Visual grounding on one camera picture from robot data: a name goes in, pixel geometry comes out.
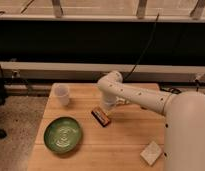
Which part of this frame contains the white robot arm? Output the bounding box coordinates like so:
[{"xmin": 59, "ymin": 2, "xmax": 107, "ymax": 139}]
[{"xmin": 97, "ymin": 71, "xmax": 205, "ymax": 171}]

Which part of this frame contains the translucent plastic cup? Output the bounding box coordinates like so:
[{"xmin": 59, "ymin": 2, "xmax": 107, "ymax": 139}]
[{"xmin": 54, "ymin": 84, "xmax": 69, "ymax": 106}]

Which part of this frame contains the wooden table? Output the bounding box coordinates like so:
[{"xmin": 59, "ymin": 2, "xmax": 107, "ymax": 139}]
[{"xmin": 27, "ymin": 84, "xmax": 165, "ymax": 171}]

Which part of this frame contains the green ceramic bowl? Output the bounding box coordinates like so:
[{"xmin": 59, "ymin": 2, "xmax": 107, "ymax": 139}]
[{"xmin": 43, "ymin": 117, "xmax": 83, "ymax": 154}]

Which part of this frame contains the black cable on floor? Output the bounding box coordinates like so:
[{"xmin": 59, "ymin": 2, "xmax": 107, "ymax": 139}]
[{"xmin": 160, "ymin": 87, "xmax": 182, "ymax": 95}]

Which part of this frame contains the black hanging cable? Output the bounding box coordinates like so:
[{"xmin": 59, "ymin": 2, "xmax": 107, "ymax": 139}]
[{"xmin": 123, "ymin": 13, "xmax": 161, "ymax": 82}]

